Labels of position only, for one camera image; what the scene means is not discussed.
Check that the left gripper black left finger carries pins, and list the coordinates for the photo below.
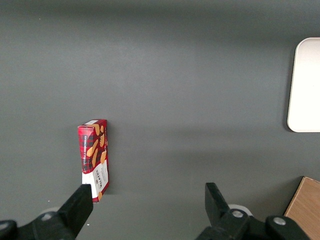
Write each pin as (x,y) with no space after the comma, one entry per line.
(72,212)

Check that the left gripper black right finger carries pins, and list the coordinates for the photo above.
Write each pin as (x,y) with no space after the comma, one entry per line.
(217,207)

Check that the pale pink rectangular tray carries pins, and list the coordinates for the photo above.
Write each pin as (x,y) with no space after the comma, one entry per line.
(307,87)

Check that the red tartan shortbread box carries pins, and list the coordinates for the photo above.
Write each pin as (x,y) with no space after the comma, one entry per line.
(93,150)

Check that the wooden two-drawer cabinet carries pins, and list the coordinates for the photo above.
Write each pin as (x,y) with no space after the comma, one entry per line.
(306,207)

